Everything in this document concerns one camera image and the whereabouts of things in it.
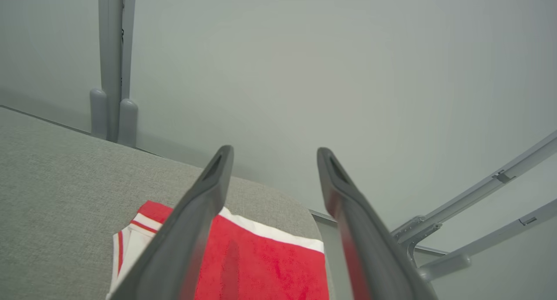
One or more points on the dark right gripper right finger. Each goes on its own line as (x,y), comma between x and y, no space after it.
(370,256)

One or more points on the grey metal floor rail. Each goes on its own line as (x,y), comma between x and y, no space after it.
(322,215)

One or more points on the red number 23 jersey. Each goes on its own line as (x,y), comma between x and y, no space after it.
(270,269)

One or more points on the grey metal partition post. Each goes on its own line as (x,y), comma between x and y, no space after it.
(111,52)

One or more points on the grey metal desk frame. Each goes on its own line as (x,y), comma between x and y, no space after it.
(478,190)

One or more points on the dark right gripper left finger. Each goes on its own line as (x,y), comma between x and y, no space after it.
(182,247)

